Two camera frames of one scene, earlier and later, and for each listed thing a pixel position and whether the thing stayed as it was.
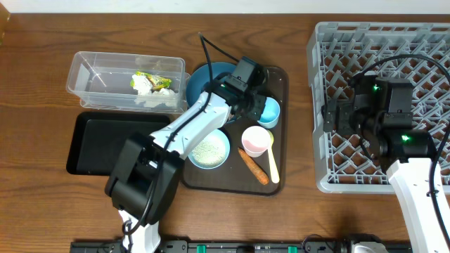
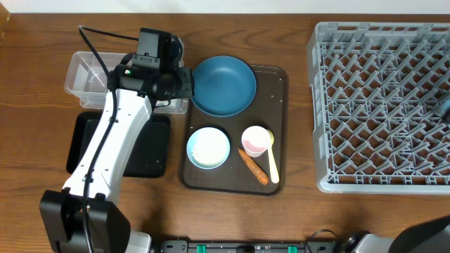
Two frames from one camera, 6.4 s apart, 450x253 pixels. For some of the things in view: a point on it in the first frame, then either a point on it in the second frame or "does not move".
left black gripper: [256, 113] to [185, 74]
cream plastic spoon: [272, 162] does not move
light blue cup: [271, 113] to [444, 104]
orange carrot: [257, 170] does not move
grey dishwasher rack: [337, 52] does not move
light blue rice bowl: [212, 151] does not move
